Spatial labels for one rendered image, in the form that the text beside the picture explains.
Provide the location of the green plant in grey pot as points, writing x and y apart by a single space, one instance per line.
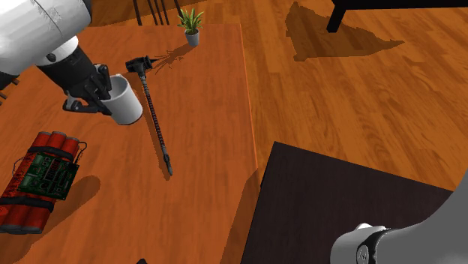
192 36

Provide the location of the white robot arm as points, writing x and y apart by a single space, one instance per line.
33 25

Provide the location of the red dynamite bundle with circuit board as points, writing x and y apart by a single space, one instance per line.
27 201

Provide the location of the dark chair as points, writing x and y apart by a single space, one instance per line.
159 11

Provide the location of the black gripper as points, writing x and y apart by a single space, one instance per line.
71 73

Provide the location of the black table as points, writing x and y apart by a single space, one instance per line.
338 14

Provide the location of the white mug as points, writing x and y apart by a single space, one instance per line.
126 104

